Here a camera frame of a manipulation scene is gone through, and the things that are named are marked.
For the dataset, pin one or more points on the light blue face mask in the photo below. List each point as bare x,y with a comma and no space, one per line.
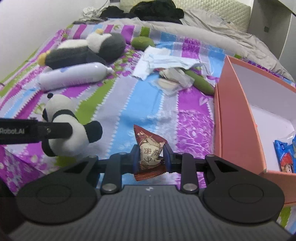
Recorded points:
157,58

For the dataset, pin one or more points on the black clothes pile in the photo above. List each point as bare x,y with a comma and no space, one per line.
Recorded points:
159,11

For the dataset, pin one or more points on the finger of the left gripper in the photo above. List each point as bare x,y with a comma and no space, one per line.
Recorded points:
51,130

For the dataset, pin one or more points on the green long plush stick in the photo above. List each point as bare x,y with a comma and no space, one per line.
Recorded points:
141,43

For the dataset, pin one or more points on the small panda plush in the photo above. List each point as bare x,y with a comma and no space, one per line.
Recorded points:
60,109

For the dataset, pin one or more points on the grey white penguin plush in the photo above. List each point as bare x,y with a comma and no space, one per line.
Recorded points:
98,46

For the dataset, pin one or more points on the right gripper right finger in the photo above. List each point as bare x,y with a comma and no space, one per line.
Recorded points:
185,165

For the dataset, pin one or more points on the white spray bottle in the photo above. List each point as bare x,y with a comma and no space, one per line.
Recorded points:
73,76

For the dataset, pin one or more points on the orange cardboard box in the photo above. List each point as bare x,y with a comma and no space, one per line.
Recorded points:
253,108

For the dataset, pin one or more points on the white crumpled cloth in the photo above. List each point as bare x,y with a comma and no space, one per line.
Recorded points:
91,14

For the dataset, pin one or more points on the striped floral bed sheet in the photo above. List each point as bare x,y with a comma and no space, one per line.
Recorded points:
185,120

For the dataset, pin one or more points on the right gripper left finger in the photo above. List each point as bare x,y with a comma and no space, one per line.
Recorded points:
115,166

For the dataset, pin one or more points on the red snack packet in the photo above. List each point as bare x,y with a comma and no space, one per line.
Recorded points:
150,163

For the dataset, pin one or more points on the blue snack packet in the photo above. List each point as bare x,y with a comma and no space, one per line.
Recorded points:
285,152

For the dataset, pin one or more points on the clear bag with pads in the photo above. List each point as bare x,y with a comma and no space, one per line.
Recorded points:
172,80

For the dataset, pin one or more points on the grey wardrobe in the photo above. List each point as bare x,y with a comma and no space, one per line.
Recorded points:
273,22

